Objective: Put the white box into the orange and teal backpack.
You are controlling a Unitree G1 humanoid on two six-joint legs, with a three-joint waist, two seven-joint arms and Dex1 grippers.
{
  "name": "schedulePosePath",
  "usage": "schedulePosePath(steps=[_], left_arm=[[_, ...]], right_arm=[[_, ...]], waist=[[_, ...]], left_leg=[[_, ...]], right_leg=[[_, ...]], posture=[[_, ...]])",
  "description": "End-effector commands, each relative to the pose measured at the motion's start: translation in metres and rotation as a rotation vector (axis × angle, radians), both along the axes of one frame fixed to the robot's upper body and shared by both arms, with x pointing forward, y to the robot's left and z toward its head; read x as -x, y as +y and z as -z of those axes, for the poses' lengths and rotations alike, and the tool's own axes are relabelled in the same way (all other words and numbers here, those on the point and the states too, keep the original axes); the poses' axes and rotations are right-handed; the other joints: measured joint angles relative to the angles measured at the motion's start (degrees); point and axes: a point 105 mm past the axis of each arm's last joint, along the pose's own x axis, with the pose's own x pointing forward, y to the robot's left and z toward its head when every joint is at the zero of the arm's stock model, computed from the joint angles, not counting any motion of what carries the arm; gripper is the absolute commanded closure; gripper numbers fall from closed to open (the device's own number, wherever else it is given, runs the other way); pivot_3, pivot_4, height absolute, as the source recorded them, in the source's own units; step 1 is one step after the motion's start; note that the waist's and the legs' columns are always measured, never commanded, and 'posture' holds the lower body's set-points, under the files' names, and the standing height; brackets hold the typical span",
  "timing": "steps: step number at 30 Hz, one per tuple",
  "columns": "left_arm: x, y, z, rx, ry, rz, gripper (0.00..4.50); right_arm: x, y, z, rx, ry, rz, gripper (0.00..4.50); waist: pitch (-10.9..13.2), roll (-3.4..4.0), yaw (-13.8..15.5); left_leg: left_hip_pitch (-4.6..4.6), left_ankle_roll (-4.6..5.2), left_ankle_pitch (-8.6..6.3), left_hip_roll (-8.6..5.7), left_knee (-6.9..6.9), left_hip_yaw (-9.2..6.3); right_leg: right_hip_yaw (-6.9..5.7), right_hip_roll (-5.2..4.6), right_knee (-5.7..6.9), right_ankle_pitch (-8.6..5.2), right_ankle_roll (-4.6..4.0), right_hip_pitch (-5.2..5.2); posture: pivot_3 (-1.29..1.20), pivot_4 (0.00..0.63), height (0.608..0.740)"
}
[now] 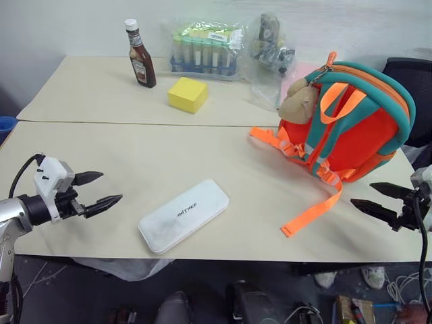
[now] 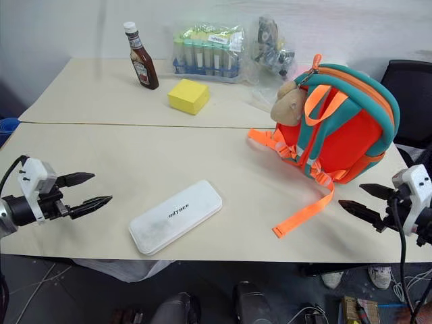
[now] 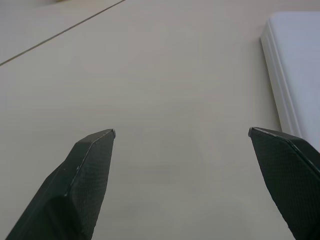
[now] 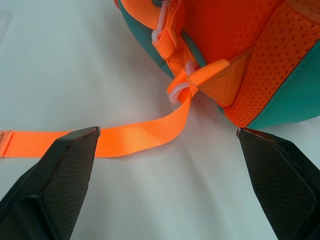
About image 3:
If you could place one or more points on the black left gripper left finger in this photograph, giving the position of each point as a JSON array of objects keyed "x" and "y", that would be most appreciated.
[{"x": 75, "y": 190}]

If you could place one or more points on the white plastic board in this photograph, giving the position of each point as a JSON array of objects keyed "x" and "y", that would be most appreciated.
[{"x": 295, "y": 75}]

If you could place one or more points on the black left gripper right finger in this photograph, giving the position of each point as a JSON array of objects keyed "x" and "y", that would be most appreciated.
[{"x": 290, "y": 180}]

